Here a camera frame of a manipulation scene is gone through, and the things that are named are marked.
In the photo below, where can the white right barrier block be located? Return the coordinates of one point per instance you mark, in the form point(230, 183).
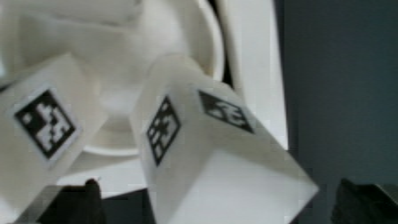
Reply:
point(249, 70)

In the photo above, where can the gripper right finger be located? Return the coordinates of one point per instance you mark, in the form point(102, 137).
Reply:
point(366, 203)

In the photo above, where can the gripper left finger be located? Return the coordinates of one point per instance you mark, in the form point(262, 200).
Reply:
point(66, 205)

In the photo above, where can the white stool leg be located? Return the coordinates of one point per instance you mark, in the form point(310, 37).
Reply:
point(73, 25)
point(224, 178)
point(50, 119)

